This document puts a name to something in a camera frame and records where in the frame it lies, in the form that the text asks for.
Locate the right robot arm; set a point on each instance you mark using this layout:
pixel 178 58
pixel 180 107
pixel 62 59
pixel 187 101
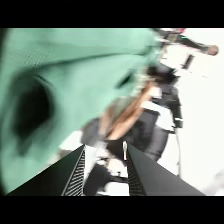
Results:
pixel 163 110

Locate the green garment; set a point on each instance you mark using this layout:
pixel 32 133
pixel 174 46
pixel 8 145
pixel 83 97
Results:
pixel 66 66

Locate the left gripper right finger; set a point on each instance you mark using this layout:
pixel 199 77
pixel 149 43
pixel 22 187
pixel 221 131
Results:
pixel 153 180

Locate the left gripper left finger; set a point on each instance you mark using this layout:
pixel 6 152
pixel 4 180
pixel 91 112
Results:
pixel 63 176

